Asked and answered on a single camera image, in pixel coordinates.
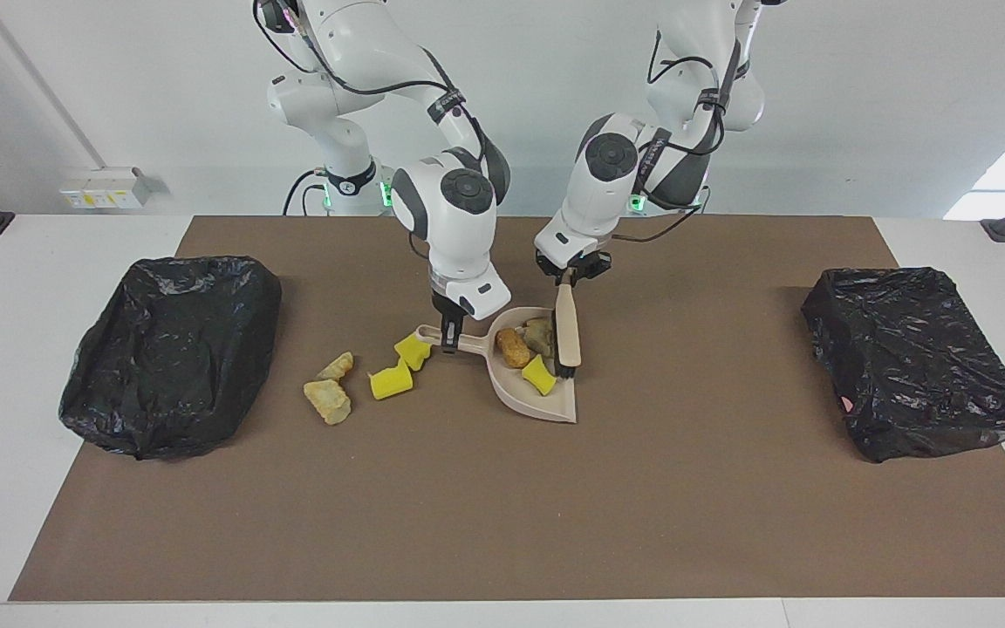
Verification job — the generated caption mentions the left arm gripper cable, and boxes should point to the left arm gripper cable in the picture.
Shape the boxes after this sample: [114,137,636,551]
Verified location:
[612,31,752,243]

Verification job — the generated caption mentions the beige hand brush black bristles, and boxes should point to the beige hand brush black bristles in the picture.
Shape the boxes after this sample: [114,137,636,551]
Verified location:
[552,281,583,379]

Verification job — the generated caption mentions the yellow sponge piece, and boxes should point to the yellow sponge piece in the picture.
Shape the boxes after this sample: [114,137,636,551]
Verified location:
[394,330,436,372]
[522,353,557,396]
[368,364,414,401]

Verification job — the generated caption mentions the black bag lined bin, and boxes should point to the black bag lined bin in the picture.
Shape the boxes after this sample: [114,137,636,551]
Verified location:
[58,255,283,461]

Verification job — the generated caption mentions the black bag bin pink spot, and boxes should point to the black bag bin pink spot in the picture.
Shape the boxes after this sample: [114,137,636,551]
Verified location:
[801,266,1005,464]

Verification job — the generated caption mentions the beige plastic dustpan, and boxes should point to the beige plastic dustpan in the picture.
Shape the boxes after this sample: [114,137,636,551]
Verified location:
[415,306,580,425]

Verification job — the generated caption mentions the black base cable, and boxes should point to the black base cable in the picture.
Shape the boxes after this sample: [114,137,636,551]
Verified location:
[283,167,331,216]

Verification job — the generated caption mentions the brown table mat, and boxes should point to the brown table mat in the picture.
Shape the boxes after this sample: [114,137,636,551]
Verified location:
[10,215,1005,603]

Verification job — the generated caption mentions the large beige sponge chunk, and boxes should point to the large beige sponge chunk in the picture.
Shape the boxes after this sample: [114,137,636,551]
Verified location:
[303,379,353,427]

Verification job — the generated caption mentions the white wall socket box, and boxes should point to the white wall socket box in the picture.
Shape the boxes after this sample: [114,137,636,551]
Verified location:
[59,167,153,210]

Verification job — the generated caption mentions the brown bread-shaped sponge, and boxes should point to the brown bread-shaped sponge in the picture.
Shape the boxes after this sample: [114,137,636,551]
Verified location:
[496,327,533,369]

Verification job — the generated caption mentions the arm gripper cable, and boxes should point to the arm gripper cable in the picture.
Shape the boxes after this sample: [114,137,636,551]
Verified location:
[254,0,503,263]
[612,31,752,243]

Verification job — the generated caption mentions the right arm gripper cable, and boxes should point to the right arm gripper cable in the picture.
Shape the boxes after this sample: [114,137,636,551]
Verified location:
[254,0,503,263]

